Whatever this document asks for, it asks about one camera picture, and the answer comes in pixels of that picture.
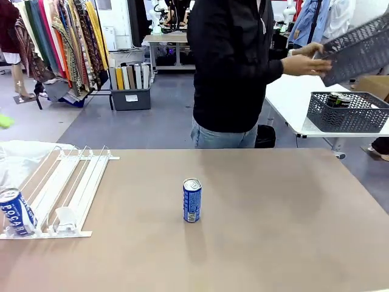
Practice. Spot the grey plastic lattice basket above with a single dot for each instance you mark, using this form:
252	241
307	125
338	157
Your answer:
343	117
358	51

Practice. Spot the mannequin legs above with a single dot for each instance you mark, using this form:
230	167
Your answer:
21	82

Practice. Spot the brown cardboard box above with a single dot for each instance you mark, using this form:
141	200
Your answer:
373	85

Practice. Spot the person in black jacket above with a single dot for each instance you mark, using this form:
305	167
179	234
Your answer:
228	61

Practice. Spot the blue white Pocari can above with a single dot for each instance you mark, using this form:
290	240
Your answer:
16	213
192	200

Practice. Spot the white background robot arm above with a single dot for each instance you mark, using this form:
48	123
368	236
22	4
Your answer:
157	16
288	12

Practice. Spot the white side table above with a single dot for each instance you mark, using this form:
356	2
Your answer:
288	100

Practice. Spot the person's right hand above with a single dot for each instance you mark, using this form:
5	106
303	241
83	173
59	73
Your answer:
307	65

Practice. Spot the yellow hanging garment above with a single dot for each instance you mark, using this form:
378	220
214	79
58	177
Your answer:
97	33

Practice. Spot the bystander foot with shoe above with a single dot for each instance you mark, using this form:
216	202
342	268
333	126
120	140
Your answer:
380	149

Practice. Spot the black waste bin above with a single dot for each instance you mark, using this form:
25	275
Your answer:
266	137

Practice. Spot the yellow fabric roll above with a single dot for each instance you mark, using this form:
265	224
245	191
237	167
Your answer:
119	78

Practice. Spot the brown fabric roll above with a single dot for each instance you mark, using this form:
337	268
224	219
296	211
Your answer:
131	77

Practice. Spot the grey workbench table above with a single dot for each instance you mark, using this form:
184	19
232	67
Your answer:
170	45

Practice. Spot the grey storage bin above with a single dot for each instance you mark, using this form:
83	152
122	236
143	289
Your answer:
130	98

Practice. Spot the black clothes rack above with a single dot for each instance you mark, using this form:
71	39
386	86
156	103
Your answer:
101	91

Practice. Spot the patterned brown hanging garment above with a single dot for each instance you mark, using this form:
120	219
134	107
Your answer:
80	36

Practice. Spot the person's left hand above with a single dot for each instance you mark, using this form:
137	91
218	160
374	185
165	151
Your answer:
311	48

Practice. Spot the person's left forearm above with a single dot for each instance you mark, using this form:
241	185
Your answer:
293	52

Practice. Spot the grey fabric roll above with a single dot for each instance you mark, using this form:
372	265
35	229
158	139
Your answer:
113	78

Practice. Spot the person's right forearm black sleeve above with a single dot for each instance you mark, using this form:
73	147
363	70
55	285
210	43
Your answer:
270	71

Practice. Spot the white cloth sheet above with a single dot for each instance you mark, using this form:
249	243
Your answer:
21	158

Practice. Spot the orange hanging garment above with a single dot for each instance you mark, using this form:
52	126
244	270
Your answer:
63	57

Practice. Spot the teal hanging garment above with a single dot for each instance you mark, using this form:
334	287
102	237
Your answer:
42	33

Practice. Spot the white fabric roll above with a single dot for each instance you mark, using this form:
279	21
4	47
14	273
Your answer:
138	76
125	77

